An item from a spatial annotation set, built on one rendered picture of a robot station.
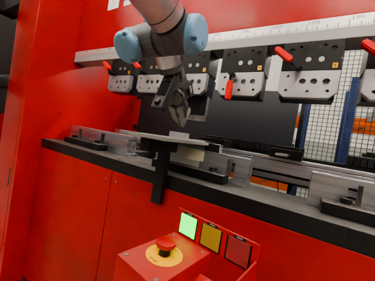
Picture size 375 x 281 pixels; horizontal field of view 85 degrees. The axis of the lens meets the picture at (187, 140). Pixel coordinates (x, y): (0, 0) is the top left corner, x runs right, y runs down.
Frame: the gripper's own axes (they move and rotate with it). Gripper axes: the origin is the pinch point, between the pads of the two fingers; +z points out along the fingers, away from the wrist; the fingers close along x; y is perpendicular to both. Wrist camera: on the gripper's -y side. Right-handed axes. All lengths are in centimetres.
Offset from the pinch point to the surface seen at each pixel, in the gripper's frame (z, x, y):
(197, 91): -7.1, -1.6, 12.5
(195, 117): 2.7, 0.0, 9.9
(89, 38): -29, 73, 31
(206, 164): 14.0, -9.5, -3.2
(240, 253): 4.0, -32.4, -32.0
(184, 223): 5.2, -18.7, -30.4
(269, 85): 166, 58, 416
